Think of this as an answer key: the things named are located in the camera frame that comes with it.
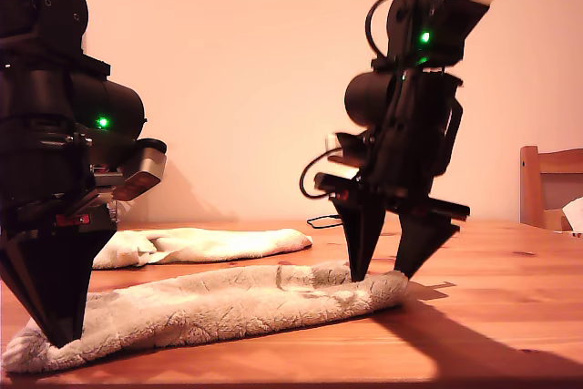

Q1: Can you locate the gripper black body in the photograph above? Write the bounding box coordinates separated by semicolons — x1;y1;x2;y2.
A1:
315;147;471;226
0;131;118;244

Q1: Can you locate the white towel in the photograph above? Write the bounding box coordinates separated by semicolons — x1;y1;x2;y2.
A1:
90;226;314;271

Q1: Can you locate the beige fluffy tea towel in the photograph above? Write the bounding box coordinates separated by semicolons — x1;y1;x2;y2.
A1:
2;260;410;374

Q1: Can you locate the wooden chair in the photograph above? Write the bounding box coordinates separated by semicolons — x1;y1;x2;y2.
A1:
520;145;583;231

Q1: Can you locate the black security camera cable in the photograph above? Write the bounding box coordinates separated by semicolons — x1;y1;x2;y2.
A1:
307;214;341;230

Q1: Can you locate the arm thick black cable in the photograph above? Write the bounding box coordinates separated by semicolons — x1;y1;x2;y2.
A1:
435;99;465;179

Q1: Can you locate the camera thin black cable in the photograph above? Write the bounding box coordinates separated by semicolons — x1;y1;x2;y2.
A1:
299;147;361;200

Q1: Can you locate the arm upper black cable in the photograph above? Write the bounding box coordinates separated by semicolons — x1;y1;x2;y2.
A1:
365;0;397;58

